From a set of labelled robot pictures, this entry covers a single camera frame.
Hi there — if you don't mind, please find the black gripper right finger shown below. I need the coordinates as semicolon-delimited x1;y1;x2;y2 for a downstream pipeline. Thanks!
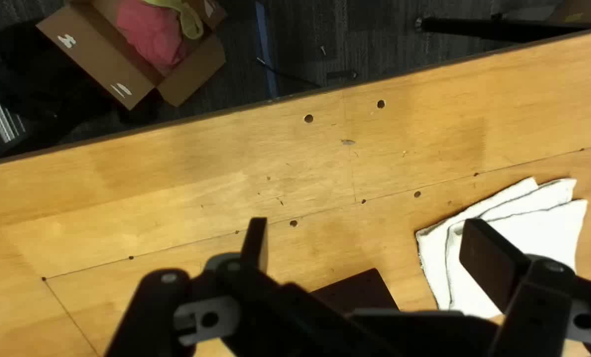
458;216;591;357

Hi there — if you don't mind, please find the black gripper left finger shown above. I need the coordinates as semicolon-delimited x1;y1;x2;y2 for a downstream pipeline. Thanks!
103;216;402;357

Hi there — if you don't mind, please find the white towel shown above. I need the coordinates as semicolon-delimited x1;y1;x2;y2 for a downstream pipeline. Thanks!
412;174;589;321

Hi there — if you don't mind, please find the black perforated box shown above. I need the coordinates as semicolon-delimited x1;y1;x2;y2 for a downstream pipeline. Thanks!
311;265;400;313

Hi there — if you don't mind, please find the open cardboard box with cloths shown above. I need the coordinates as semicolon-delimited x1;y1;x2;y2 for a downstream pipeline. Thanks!
35;0;230;111

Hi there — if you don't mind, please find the yellow-green cloth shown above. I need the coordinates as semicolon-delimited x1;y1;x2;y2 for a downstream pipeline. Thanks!
142;0;208;41

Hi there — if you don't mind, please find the pink cloth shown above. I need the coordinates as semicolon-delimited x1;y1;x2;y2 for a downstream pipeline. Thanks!
113;0;188;71

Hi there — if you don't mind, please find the blue strap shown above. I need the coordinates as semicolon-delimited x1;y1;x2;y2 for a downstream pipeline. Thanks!
252;0;279;101

